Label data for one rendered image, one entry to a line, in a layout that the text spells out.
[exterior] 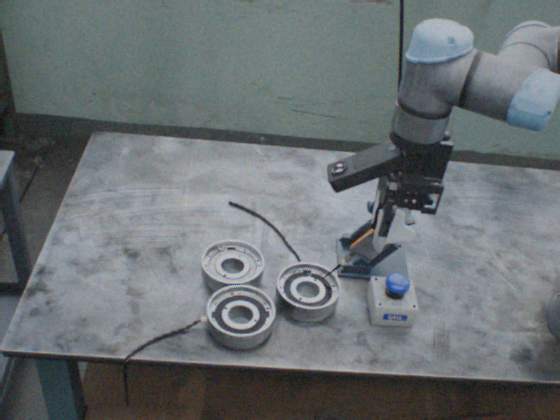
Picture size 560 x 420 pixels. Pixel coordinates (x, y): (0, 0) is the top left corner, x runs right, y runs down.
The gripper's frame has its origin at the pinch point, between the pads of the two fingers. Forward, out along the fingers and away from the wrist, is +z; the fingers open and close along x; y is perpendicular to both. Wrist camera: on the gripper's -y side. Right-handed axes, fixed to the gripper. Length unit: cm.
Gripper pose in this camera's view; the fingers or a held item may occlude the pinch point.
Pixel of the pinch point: (374, 238)
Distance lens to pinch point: 100.6
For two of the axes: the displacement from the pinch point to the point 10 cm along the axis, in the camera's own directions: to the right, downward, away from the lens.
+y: 9.9, 1.0, 0.4
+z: -1.1, 7.7, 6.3
